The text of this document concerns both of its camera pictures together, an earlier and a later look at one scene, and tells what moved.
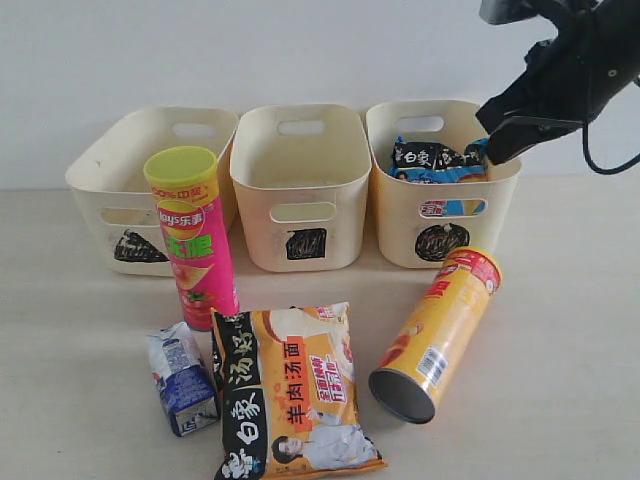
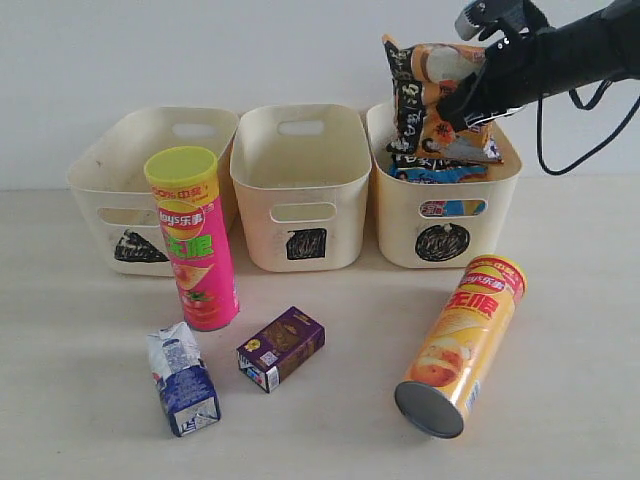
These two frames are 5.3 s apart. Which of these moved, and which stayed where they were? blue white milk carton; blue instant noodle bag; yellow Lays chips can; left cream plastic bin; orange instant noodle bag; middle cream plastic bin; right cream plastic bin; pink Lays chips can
Moved: blue instant noodle bag; yellow Lays chips can; orange instant noodle bag
Stayed: blue white milk carton; left cream plastic bin; right cream plastic bin; pink Lays chips can; middle cream plastic bin
